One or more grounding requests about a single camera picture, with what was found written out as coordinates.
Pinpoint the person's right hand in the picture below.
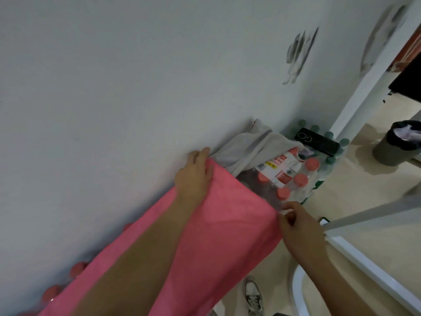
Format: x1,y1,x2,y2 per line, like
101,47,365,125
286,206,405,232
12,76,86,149
277,201,327,261

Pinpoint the person's left hand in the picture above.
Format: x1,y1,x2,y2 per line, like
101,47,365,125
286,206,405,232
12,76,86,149
173,147,215,208

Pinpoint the pink towel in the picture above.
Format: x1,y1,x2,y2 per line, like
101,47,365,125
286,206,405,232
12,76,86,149
37,157,284,316

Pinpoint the person's left forearm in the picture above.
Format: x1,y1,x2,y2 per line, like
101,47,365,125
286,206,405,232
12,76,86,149
71,196,205,316

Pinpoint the person's right forearm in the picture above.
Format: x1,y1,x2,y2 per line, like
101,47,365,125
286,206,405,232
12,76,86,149
289,242,379,316

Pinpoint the stack of water bottle packs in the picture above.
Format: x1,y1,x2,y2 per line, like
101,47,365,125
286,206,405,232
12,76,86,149
15,119,350,316

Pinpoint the black phone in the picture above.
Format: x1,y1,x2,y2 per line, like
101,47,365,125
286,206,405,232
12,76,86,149
293,127,342,158

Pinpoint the grey trash bin black bag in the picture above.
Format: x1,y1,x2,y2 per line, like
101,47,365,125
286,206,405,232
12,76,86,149
371,120,421,167

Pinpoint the white gym machine frame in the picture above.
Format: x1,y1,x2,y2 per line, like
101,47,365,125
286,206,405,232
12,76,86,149
290,0,421,316

